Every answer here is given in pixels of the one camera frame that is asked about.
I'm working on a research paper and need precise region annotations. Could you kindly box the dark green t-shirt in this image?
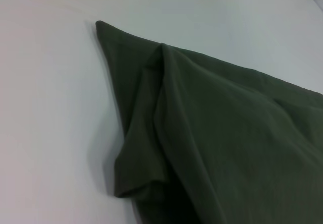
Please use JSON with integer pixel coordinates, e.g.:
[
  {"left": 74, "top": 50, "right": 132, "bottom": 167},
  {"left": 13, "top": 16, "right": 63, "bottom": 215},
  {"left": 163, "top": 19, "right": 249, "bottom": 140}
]
[{"left": 95, "top": 20, "right": 323, "bottom": 224}]

